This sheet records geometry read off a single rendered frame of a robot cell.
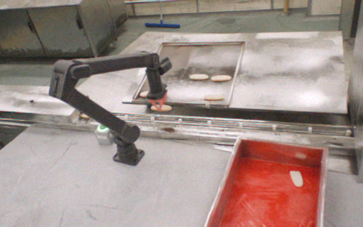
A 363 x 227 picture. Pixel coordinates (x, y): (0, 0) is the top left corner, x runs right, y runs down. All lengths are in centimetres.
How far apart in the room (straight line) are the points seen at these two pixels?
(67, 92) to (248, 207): 71
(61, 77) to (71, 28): 317
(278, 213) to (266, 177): 16
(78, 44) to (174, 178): 323
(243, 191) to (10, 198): 94
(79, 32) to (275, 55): 290
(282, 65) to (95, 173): 103
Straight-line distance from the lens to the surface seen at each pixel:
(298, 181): 126
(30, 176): 160
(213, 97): 156
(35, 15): 453
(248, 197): 121
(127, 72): 214
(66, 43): 444
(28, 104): 193
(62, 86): 112
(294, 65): 172
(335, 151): 138
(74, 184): 145
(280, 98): 154
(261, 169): 130
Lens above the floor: 176
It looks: 35 degrees down
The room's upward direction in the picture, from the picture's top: 11 degrees counter-clockwise
